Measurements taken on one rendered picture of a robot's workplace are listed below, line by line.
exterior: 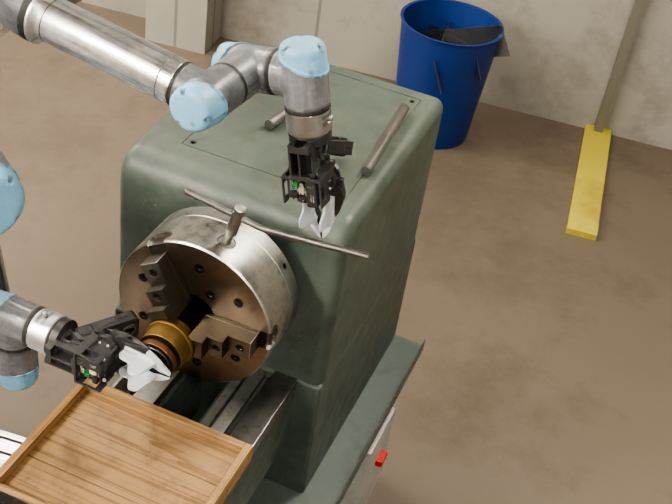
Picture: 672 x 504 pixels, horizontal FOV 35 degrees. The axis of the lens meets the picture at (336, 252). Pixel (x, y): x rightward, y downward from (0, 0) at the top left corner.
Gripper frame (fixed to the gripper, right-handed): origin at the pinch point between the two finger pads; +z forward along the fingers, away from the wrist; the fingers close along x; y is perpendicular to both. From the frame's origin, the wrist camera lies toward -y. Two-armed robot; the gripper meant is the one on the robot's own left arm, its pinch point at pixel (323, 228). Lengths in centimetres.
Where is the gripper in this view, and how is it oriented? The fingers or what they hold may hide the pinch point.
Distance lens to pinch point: 184.6
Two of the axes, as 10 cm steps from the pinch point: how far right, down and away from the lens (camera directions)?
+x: 9.2, 1.6, -3.5
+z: 0.6, 8.3, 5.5
